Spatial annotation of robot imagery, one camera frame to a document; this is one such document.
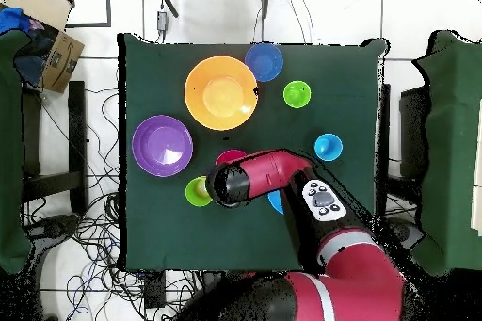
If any dark green tablecloth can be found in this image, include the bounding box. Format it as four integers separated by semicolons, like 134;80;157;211
117;32;389;273

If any black stool frame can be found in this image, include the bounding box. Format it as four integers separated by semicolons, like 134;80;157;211
22;80;88;215

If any cardboard box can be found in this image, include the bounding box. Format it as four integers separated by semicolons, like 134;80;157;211
0;0;86;95

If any thin black frame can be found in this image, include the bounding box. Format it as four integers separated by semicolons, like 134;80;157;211
56;0;113;29

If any pink-red small bowl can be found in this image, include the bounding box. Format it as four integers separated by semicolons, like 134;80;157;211
215;149;249;167

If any light blue cup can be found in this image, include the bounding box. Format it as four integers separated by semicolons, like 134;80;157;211
313;133;344;163

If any light blue bowl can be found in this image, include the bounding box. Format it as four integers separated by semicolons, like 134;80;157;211
267;189;284;216

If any black floor box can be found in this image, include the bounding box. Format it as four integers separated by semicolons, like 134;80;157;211
143;270;167;309

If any black pedestal base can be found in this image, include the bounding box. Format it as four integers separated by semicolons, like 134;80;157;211
389;217;426;251
24;213;82;241

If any blue cloth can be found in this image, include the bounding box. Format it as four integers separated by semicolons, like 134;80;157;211
0;7;31;34

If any light green cup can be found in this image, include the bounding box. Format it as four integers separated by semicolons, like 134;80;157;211
282;80;313;109

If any purple bowl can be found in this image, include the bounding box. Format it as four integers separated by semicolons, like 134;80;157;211
131;114;194;178

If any dark blue small bowl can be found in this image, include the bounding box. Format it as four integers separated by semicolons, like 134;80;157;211
244;42;284;84

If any green cloth covered table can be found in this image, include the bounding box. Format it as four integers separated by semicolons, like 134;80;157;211
411;29;482;277
0;28;33;275

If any large orange bowl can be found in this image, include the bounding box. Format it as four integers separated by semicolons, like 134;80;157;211
184;55;260;132

